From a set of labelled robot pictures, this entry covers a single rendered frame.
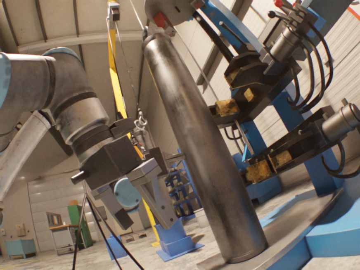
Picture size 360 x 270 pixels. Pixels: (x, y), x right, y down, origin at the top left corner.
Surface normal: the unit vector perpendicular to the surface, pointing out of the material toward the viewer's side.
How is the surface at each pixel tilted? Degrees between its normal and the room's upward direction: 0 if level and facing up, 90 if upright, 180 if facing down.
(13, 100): 145
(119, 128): 96
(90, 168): 114
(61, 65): 92
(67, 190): 90
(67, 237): 90
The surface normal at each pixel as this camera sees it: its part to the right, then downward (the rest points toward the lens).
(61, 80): 0.96, 0.10
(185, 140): -0.69, -0.03
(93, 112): 0.69, -0.39
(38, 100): 0.76, 0.65
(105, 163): -0.51, 0.33
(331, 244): -0.91, 0.22
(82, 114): 0.42, -0.22
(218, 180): -0.16, -0.33
